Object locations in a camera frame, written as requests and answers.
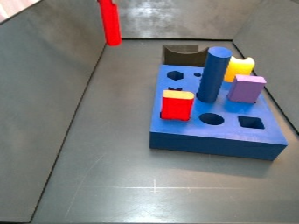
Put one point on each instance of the blue shape sorter board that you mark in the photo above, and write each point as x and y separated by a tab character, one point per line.
226	128

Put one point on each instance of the tall red hexagon peg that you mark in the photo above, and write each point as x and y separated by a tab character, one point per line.
110	18

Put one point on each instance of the purple rectangular block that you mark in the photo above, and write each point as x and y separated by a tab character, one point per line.
246	88

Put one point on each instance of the yellow arch block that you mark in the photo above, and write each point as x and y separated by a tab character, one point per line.
238	66

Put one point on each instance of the tall blue cylinder peg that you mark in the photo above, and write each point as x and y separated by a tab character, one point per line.
214	71

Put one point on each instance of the black curved stand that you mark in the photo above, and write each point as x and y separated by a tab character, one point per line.
185	55

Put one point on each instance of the red block with yellow top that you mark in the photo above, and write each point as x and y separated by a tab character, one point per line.
177	106

